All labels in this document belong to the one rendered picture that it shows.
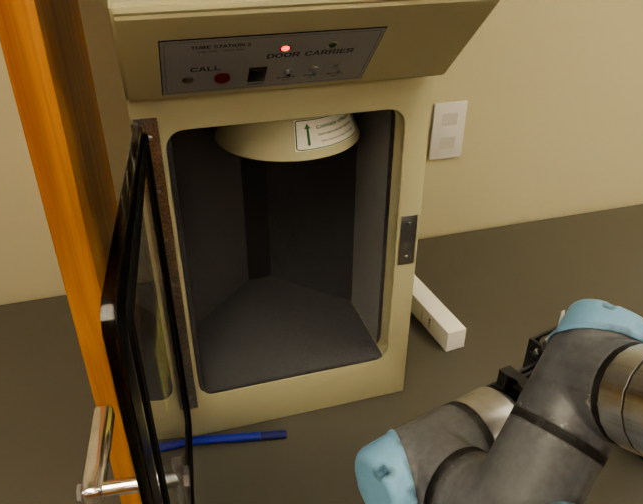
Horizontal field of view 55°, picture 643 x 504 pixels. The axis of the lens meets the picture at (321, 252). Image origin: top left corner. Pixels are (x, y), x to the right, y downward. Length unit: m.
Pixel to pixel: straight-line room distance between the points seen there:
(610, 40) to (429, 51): 0.82
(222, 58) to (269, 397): 0.48
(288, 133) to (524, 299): 0.62
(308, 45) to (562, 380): 0.34
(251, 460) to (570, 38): 0.97
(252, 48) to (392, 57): 0.14
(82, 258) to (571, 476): 0.44
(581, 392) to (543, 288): 0.73
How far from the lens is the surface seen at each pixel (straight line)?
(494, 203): 1.39
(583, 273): 1.28
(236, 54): 0.55
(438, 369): 0.98
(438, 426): 0.57
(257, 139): 0.70
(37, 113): 0.54
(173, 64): 0.55
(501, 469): 0.50
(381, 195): 0.78
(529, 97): 1.33
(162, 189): 0.66
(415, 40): 0.60
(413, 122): 0.71
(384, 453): 0.54
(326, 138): 0.70
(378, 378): 0.90
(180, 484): 0.50
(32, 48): 0.53
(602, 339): 0.50
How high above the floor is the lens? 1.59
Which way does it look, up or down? 32 degrees down
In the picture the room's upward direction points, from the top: straight up
